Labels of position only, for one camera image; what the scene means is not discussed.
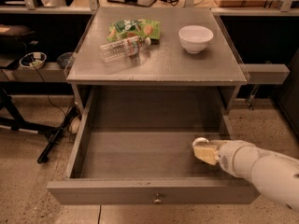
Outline clear plastic water bottle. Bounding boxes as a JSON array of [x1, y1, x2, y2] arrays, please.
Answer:
[[100, 35, 151, 62]]

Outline green chip bag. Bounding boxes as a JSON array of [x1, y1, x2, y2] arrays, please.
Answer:
[[107, 19, 160, 42]]

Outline red coke can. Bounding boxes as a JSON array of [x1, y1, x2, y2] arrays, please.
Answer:
[[192, 137, 209, 147]]

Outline black stand legs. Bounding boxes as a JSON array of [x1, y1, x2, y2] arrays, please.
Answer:
[[0, 89, 78, 164]]

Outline grey cabinet with top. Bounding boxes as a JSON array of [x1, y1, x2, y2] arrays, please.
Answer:
[[66, 7, 247, 105]]

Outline dark round dish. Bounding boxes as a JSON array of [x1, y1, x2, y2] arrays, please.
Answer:
[[57, 52, 73, 68]]

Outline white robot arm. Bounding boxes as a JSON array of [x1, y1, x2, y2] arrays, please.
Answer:
[[192, 137, 299, 211]]

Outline metal drawer knob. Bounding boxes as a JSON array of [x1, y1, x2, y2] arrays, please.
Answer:
[[153, 193, 163, 204]]

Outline open grey top drawer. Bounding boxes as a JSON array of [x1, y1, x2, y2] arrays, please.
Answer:
[[48, 87, 258, 205]]

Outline white bowl with cables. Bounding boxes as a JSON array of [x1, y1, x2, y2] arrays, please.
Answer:
[[19, 51, 47, 70]]

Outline black power cable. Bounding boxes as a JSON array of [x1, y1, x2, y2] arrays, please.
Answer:
[[31, 63, 68, 117]]

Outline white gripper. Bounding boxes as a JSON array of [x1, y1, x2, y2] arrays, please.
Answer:
[[193, 140, 259, 179]]

